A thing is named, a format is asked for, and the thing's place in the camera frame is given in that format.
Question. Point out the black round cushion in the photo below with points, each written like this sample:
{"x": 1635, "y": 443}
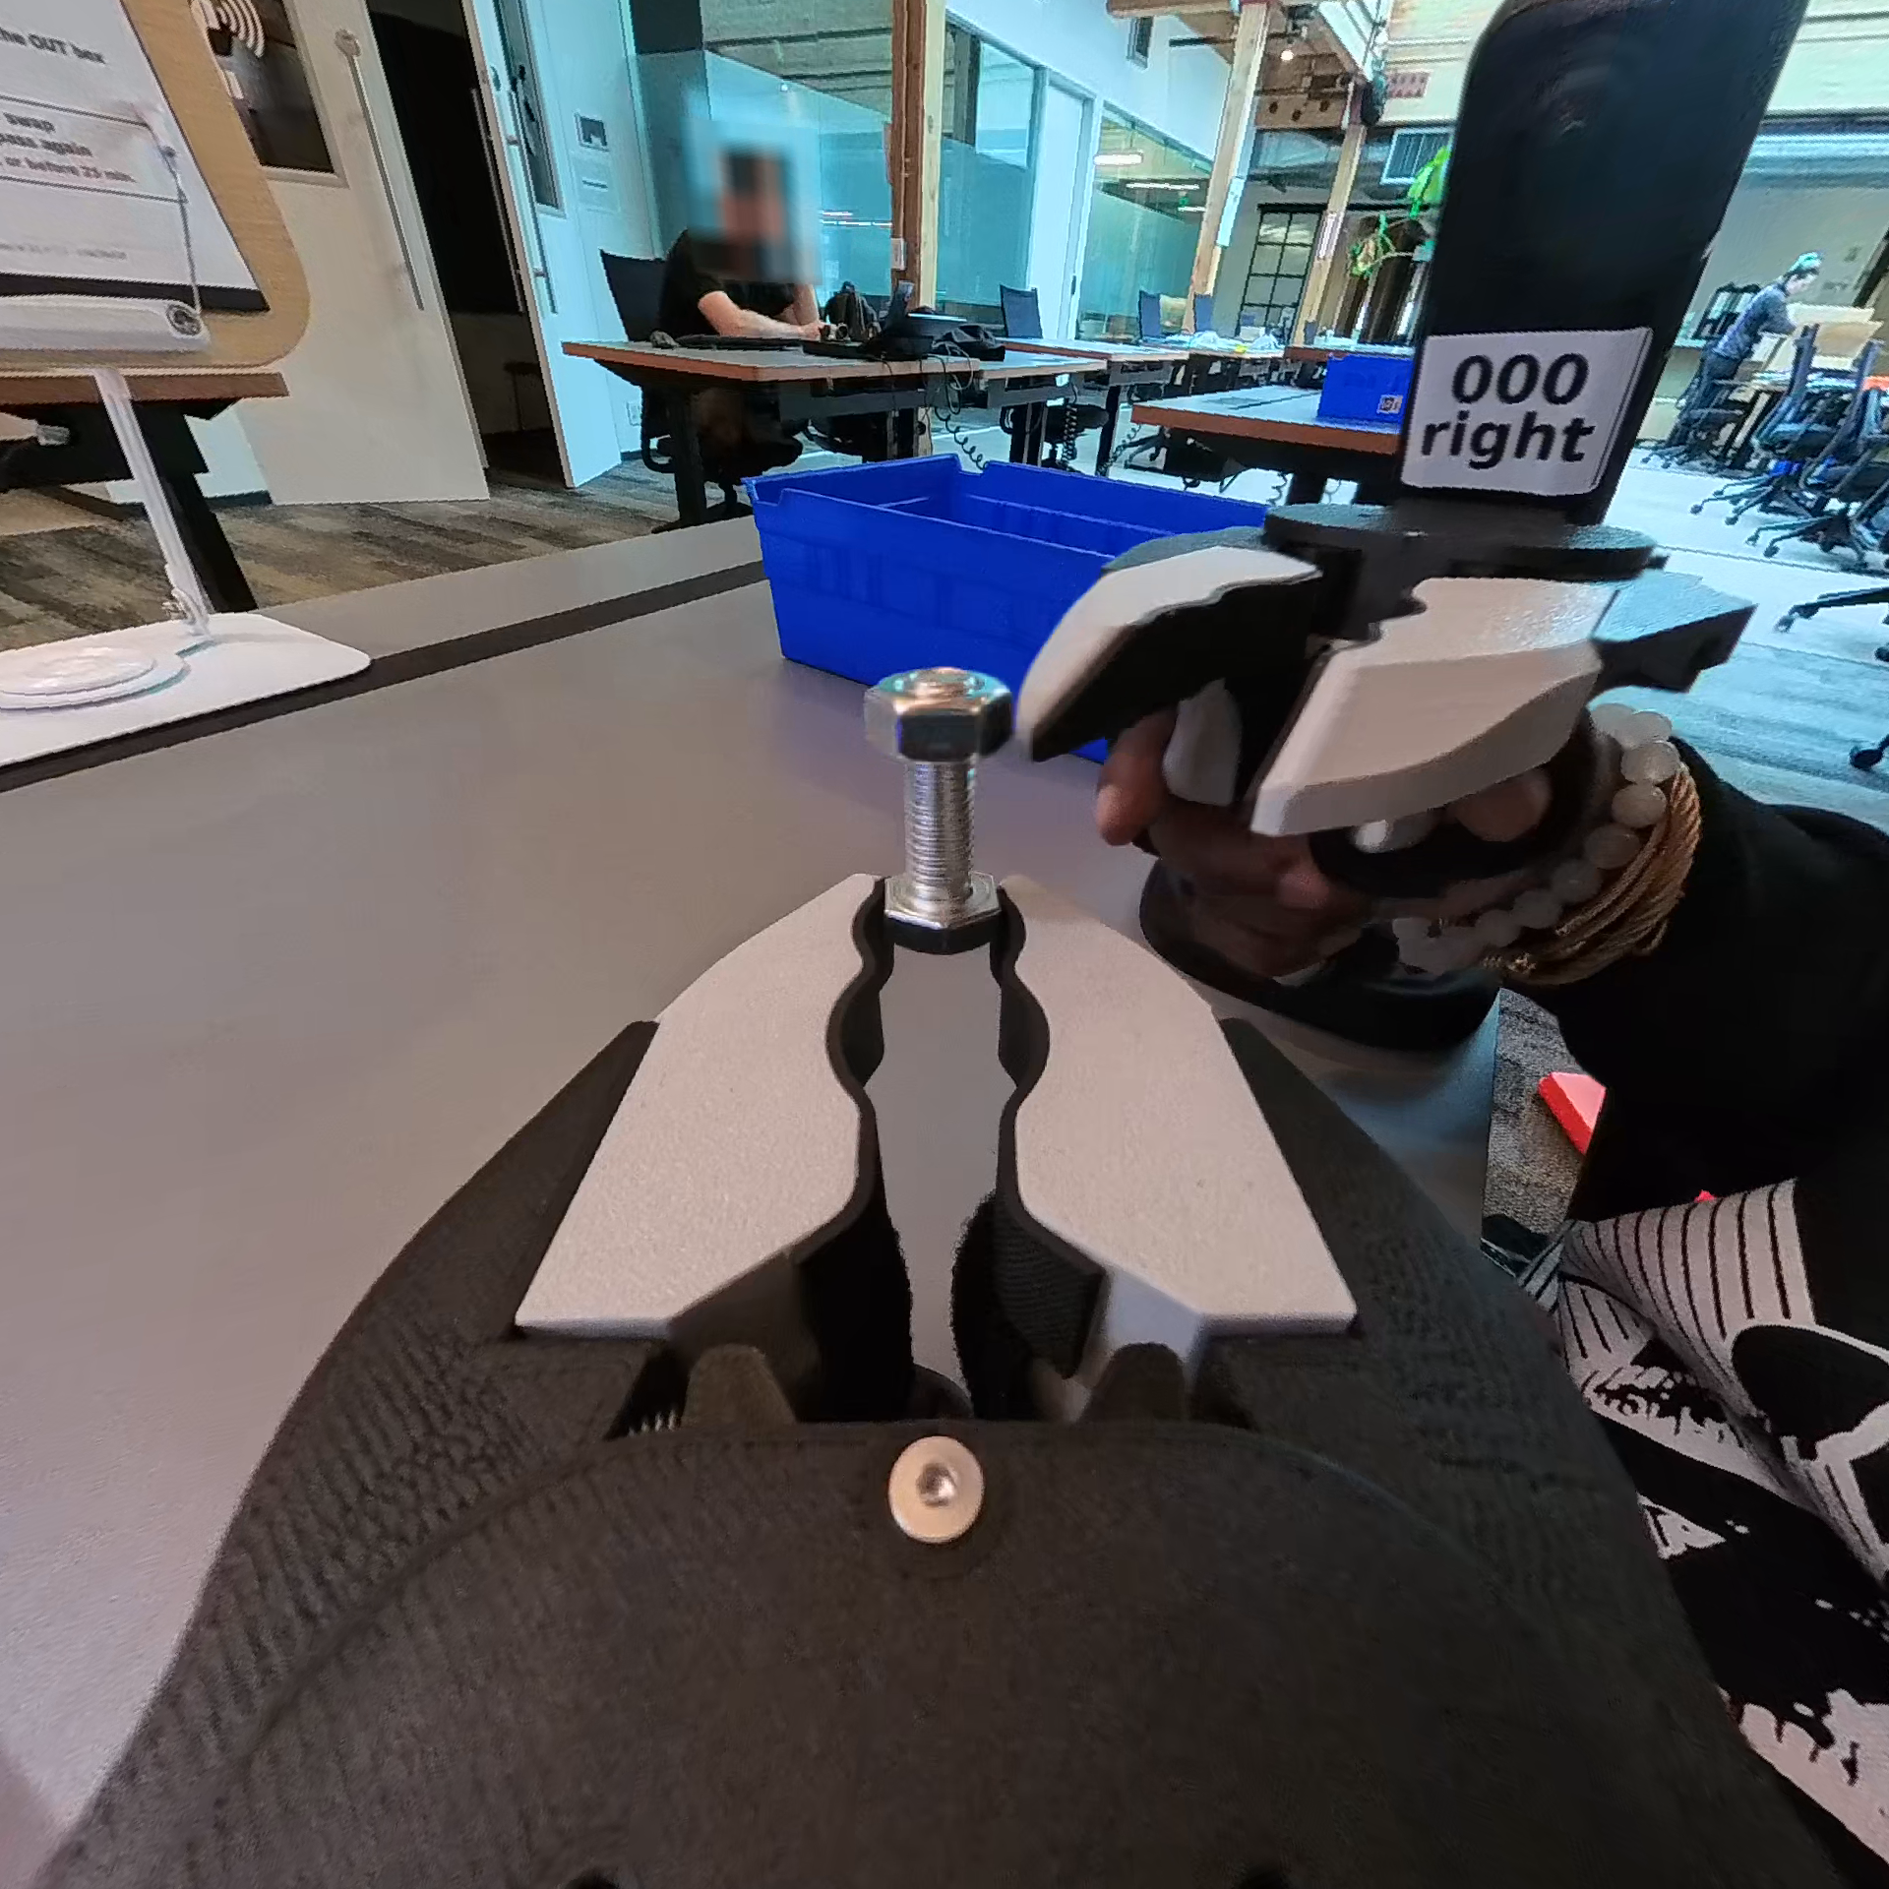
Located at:
{"x": 1329, "y": 1003}

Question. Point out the wooden office desk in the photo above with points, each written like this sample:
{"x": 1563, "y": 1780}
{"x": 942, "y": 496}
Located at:
{"x": 1272, "y": 423}
{"x": 797, "y": 361}

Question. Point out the silver hex bolt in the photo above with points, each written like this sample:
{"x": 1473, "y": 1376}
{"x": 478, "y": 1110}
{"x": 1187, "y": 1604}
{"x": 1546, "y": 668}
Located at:
{"x": 939, "y": 841}

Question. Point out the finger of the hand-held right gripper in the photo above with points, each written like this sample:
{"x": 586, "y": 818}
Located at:
{"x": 1137, "y": 635}
{"x": 1419, "y": 710}

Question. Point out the instruction sign board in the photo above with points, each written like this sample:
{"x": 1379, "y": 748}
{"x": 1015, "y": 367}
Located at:
{"x": 118, "y": 177}

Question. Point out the person's right forearm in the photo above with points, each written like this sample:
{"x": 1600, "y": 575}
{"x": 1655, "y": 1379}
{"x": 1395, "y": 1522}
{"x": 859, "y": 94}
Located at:
{"x": 1772, "y": 1003}

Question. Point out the white sign stand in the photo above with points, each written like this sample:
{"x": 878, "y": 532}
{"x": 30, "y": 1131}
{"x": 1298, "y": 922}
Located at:
{"x": 178, "y": 695}

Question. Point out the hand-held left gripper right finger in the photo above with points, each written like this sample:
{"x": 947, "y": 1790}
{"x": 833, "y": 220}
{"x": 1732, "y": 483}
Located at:
{"x": 1152, "y": 1152}

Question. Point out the wooden pillar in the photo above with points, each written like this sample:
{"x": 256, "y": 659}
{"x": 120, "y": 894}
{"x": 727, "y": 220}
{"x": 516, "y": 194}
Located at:
{"x": 919, "y": 147}

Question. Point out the green plant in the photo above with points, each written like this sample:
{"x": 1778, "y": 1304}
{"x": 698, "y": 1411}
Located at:
{"x": 1404, "y": 213}

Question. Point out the blue plastic bin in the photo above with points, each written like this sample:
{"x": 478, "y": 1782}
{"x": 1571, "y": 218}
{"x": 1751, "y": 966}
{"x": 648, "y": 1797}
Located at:
{"x": 886, "y": 576}
{"x": 1364, "y": 387}

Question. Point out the black printed shirt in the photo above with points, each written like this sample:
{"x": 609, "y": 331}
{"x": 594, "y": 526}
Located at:
{"x": 1743, "y": 1478}

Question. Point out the silver hex nut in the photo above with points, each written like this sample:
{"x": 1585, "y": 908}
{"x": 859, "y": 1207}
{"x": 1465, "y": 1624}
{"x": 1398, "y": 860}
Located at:
{"x": 939, "y": 711}

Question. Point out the small red object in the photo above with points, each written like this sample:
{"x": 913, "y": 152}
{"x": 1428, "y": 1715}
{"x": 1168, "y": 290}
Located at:
{"x": 1571, "y": 1114}

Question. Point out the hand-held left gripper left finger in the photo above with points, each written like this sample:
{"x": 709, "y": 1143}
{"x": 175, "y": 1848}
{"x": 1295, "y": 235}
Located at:
{"x": 724, "y": 1152}

